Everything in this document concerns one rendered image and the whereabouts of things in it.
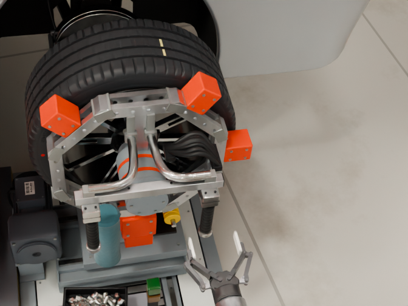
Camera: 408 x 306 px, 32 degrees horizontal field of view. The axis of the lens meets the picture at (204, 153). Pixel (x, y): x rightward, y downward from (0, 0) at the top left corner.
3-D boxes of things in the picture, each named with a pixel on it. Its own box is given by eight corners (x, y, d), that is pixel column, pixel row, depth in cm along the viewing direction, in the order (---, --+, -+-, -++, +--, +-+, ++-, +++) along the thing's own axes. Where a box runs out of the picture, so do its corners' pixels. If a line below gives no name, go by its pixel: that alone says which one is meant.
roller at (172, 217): (166, 164, 265) (167, 155, 261) (181, 229, 247) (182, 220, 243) (151, 166, 264) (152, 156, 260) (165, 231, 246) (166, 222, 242)
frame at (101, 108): (212, 190, 247) (229, 80, 206) (217, 206, 243) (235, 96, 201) (56, 210, 237) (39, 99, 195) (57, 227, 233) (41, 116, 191)
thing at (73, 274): (170, 202, 303) (170, 189, 296) (186, 274, 282) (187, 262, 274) (52, 217, 294) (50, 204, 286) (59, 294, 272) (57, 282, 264)
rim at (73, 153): (227, 81, 243) (122, 9, 209) (244, 132, 229) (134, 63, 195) (127, 159, 264) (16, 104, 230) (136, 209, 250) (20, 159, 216)
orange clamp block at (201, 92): (197, 97, 210) (216, 78, 205) (203, 116, 205) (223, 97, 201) (179, 90, 206) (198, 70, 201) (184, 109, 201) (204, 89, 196)
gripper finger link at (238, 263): (225, 277, 195) (230, 280, 195) (243, 248, 202) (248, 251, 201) (224, 285, 198) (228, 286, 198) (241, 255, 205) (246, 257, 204)
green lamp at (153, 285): (158, 282, 218) (159, 276, 215) (161, 294, 216) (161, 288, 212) (146, 285, 217) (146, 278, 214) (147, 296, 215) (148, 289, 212)
